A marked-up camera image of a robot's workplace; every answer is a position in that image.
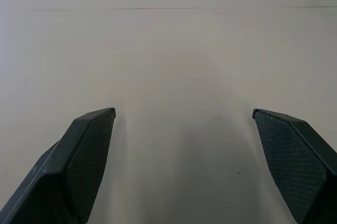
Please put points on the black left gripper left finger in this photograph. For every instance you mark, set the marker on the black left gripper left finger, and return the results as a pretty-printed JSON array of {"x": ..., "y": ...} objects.
[{"x": 79, "y": 161}]

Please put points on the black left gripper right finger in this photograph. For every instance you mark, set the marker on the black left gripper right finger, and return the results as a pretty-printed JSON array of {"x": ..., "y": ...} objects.
[{"x": 295, "y": 161}]

